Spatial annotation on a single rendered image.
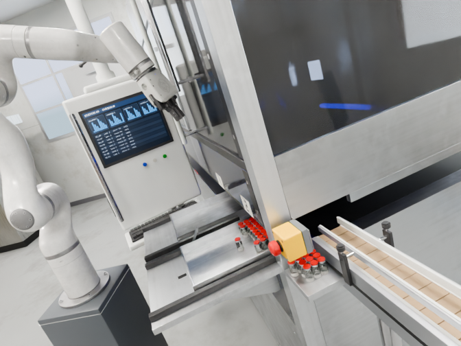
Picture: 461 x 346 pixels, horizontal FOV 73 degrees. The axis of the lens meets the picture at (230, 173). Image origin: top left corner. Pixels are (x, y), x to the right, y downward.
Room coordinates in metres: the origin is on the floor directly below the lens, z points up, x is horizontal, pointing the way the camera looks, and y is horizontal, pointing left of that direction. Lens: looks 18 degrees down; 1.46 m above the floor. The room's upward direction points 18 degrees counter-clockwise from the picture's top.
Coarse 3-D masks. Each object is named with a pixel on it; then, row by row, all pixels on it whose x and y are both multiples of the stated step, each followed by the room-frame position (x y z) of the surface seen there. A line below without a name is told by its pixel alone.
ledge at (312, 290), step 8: (288, 272) 0.74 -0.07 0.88; (336, 272) 0.68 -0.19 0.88; (296, 280) 0.70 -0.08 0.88; (304, 280) 0.69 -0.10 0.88; (320, 280) 0.67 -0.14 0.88; (328, 280) 0.66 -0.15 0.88; (336, 280) 0.65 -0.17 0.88; (304, 288) 0.66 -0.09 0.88; (312, 288) 0.65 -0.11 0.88; (320, 288) 0.64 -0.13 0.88; (328, 288) 0.64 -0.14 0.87; (304, 296) 0.65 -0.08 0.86; (312, 296) 0.63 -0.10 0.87; (320, 296) 0.64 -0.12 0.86
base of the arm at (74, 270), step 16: (64, 256) 0.99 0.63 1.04; (80, 256) 1.02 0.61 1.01; (64, 272) 0.98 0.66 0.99; (80, 272) 1.00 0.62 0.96; (96, 272) 1.07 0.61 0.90; (64, 288) 0.99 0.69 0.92; (80, 288) 0.99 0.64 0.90; (96, 288) 1.01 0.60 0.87; (64, 304) 0.97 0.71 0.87; (80, 304) 0.95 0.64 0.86
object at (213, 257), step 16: (208, 240) 1.04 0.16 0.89; (224, 240) 1.02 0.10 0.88; (192, 256) 0.99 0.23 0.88; (208, 256) 0.95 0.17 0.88; (224, 256) 0.92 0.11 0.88; (240, 256) 0.89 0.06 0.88; (256, 256) 0.81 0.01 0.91; (192, 272) 0.89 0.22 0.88; (208, 272) 0.86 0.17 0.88; (224, 272) 0.79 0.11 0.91
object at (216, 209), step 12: (204, 204) 1.39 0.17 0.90; (216, 204) 1.38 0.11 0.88; (228, 204) 1.33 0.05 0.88; (180, 216) 1.36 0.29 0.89; (192, 216) 1.33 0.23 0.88; (204, 216) 1.28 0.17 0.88; (216, 216) 1.24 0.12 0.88; (228, 216) 1.15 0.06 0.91; (240, 216) 1.16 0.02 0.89; (180, 228) 1.25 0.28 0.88; (192, 228) 1.21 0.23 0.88; (204, 228) 1.13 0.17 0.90
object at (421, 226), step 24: (432, 192) 0.89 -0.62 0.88; (456, 192) 0.90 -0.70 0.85; (384, 216) 0.85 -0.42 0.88; (408, 216) 0.86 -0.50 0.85; (432, 216) 0.88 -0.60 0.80; (456, 216) 0.90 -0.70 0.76; (408, 240) 0.85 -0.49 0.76; (432, 240) 0.88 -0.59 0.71; (456, 240) 0.90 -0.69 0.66; (432, 264) 0.87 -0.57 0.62; (456, 264) 0.90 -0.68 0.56; (336, 288) 0.79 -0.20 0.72; (264, 312) 1.32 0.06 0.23; (336, 312) 0.79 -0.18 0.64; (360, 312) 0.81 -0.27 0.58; (288, 336) 0.97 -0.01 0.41; (336, 336) 0.78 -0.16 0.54; (360, 336) 0.80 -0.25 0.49
